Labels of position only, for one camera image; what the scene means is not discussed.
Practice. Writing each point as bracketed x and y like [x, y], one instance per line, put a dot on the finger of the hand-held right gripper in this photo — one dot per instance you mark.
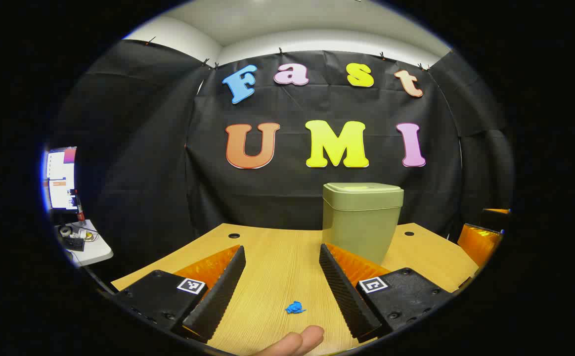
[494, 218]
[480, 244]

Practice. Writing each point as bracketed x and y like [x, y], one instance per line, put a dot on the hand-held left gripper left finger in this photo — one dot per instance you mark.
[218, 296]

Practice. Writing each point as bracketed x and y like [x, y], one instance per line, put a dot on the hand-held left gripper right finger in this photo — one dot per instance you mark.
[346, 296]

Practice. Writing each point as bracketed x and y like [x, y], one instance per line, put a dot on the blue paper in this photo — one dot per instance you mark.
[294, 308]

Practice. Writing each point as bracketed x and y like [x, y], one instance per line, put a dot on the green desktop garbage bin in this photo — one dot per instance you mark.
[361, 222]

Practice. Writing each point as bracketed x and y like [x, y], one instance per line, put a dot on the wooden desktop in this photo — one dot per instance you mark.
[277, 267]

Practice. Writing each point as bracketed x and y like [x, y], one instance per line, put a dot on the white side table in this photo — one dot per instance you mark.
[94, 252]

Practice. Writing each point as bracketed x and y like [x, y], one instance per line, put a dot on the small black box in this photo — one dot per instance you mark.
[74, 244]

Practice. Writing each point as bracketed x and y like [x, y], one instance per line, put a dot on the red bottle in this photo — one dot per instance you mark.
[80, 215]

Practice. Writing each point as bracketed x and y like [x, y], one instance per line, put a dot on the grey tape roll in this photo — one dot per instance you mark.
[65, 231]

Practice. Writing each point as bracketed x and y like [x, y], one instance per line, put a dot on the computer monitor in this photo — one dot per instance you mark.
[62, 170]

